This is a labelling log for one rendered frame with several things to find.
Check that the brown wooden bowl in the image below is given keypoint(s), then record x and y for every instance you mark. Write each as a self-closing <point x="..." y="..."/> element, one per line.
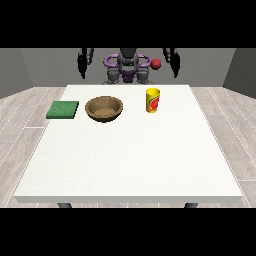
<point x="104" y="109"/>

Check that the yellow cup with melon print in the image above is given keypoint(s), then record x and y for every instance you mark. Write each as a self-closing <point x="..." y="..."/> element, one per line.
<point x="152" y="101"/>

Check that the green square pad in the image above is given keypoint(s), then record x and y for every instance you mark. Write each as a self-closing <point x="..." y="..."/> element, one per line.
<point x="62" y="109"/>

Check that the small red ball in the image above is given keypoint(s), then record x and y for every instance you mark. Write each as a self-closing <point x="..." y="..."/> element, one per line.
<point x="155" y="64"/>

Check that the grey robot trunk purple rings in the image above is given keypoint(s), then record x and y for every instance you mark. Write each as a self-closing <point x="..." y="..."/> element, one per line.
<point x="127" y="68"/>

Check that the dark table leg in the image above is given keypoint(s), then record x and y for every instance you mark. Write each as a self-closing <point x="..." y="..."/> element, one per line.
<point x="191" y="205"/>
<point x="64" y="205"/>

